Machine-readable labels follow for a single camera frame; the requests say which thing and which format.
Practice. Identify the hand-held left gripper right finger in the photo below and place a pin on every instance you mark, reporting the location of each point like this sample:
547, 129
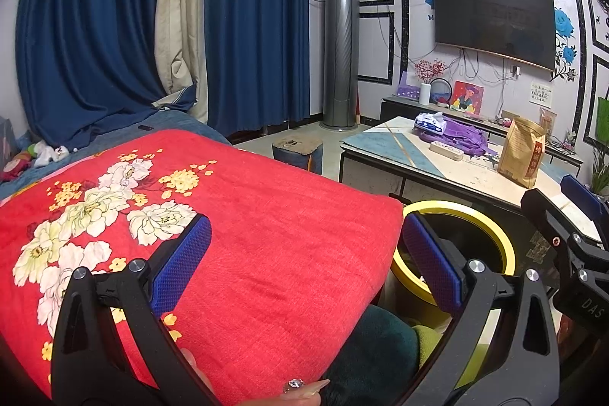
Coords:
430, 265

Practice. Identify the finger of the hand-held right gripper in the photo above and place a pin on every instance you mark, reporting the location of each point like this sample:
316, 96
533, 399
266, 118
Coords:
542, 211
580, 194

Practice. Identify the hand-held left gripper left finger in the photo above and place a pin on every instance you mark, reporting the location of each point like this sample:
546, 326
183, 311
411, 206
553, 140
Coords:
183, 263

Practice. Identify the yellow-rimmed trash bin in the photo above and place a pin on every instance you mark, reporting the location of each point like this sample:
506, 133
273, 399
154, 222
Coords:
452, 205

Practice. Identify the person's left hand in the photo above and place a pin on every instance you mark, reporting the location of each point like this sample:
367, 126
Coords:
266, 397

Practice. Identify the green potted plant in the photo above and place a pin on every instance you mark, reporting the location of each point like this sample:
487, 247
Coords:
600, 170

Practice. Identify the large brown paper bag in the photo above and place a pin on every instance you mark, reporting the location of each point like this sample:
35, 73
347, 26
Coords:
521, 154

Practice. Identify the yellow-green jacket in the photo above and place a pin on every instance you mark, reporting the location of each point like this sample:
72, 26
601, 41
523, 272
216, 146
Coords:
428, 339

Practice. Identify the small brown paper packet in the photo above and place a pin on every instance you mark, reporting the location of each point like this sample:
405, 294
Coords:
547, 120

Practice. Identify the person's dark teal trousers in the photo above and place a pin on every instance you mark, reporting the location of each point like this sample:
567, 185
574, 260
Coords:
376, 353

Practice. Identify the red floral blanket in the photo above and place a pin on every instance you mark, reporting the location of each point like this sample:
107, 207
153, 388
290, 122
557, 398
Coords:
285, 244

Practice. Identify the purple bag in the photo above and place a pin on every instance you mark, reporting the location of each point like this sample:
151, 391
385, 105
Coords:
464, 137

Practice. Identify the coffee table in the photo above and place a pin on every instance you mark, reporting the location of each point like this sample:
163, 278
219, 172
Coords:
371, 173

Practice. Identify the white power strip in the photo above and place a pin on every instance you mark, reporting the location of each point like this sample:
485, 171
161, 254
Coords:
447, 150

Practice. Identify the colourful painting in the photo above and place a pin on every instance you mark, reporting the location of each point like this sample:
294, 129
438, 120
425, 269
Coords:
466, 97

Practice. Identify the blue and white tissue pack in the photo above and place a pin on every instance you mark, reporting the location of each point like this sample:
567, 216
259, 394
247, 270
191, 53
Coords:
430, 123

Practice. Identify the blue bed sheet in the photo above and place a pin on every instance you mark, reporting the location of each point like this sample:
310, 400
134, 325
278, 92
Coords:
157, 116

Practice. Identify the blue square stool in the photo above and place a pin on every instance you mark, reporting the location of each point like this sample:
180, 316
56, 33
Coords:
297, 156

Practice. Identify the white vase with red flowers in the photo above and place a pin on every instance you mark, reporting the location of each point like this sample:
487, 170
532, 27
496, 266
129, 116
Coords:
425, 94

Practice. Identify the white plush toy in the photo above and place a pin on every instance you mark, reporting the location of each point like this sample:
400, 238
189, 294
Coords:
47, 154

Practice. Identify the purple box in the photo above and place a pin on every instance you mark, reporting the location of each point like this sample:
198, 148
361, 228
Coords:
408, 89

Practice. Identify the red plush toy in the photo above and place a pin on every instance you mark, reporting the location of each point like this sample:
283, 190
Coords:
14, 168

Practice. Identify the silver tower air conditioner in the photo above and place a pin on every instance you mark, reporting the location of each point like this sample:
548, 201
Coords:
340, 54

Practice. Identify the beige curtain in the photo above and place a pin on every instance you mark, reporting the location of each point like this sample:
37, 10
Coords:
183, 30

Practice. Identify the narrow blue curtain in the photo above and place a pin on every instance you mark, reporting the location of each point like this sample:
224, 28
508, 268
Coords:
257, 30

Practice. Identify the wide blue curtain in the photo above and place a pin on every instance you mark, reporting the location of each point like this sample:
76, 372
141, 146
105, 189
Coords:
95, 30

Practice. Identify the green wall panel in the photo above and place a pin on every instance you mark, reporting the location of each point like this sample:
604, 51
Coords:
603, 120

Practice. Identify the white wall note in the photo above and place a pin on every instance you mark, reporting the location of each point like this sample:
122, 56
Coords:
541, 95

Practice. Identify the wall-mounted black television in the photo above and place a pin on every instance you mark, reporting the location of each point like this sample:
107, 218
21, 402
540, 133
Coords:
495, 20

